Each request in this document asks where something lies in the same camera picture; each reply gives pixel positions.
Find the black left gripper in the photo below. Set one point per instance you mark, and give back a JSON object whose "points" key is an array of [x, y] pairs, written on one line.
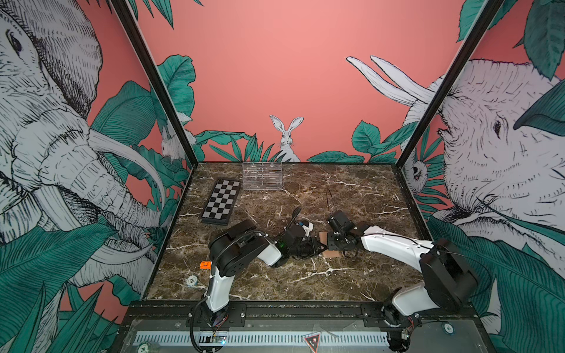
{"points": [[313, 248]]}

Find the black corner frame post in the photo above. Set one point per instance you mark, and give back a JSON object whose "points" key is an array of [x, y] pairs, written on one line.
{"points": [[124, 13], [486, 15]]}

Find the black front mounting rail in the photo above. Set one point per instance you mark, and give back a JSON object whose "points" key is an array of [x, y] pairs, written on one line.
{"points": [[239, 313]]}

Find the round white sticker on table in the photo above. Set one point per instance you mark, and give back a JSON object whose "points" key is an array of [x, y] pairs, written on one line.
{"points": [[192, 281]]}

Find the red triangle warning sticker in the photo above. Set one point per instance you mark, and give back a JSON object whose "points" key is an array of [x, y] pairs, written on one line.
{"points": [[313, 341]]}

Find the black corner frame post left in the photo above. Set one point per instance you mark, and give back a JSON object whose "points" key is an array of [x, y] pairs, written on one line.
{"points": [[124, 13]]}

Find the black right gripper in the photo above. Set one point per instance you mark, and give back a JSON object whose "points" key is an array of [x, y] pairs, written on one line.
{"points": [[331, 235]]}

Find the small orange block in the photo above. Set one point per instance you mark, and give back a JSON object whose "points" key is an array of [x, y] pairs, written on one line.
{"points": [[206, 265]]}

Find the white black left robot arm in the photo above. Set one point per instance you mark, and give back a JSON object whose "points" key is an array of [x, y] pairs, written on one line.
{"points": [[233, 250]]}

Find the black white checkered board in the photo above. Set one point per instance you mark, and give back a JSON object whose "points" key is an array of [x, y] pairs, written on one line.
{"points": [[221, 202]]}

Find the white perforated cable tray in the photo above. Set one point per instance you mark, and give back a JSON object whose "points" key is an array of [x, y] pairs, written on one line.
{"points": [[262, 338]]}

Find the black corner frame post right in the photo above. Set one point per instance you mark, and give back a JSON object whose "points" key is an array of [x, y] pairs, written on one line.
{"points": [[486, 15]]}

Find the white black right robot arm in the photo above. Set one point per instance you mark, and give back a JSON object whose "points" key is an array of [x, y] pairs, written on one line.
{"points": [[447, 278]]}

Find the clear acrylic organizer box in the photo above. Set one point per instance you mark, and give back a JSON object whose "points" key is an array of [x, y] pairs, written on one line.
{"points": [[262, 176]]}

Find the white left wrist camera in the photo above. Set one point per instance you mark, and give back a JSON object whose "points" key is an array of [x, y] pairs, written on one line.
{"points": [[304, 229]]}

